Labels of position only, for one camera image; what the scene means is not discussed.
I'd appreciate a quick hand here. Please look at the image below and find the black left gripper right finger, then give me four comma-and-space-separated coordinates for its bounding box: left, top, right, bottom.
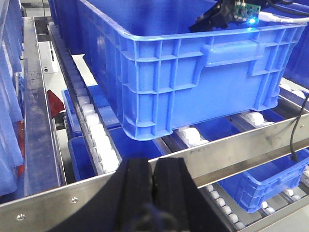
154, 158, 229, 232

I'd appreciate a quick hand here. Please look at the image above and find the blue bin lower centre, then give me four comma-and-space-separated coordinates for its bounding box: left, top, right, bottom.
68, 127, 169, 181

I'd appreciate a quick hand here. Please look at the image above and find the white roller track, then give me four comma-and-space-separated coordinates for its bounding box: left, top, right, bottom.
48, 23, 122, 175

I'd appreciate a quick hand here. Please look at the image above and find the stainless steel shelf rail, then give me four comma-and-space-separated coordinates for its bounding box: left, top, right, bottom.
0, 114, 309, 232

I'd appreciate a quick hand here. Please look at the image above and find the steel side rail left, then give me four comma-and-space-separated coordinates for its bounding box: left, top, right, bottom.
24, 17, 66, 196

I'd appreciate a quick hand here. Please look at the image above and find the black gripper with circuit board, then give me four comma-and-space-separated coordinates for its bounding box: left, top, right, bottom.
189, 0, 261, 32

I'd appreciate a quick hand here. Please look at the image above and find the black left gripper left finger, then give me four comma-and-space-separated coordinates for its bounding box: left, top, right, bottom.
51, 158, 152, 232

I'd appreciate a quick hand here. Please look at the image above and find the blue bin lower right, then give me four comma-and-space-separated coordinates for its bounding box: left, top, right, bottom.
218, 149, 309, 213

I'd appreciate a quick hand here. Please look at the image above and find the red package in bin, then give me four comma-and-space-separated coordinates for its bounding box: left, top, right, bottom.
47, 90, 65, 118

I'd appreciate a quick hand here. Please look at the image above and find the large blue crate on shelf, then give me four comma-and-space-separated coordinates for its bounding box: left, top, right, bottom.
50, 0, 306, 141

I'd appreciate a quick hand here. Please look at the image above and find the black cable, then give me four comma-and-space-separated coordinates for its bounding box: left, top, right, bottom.
289, 93, 309, 162

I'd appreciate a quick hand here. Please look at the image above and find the blue crates far left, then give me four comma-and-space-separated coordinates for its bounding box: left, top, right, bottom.
0, 0, 24, 196

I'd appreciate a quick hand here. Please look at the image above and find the blue bin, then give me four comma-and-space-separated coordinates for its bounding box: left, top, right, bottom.
218, 149, 309, 213
68, 127, 169, 181

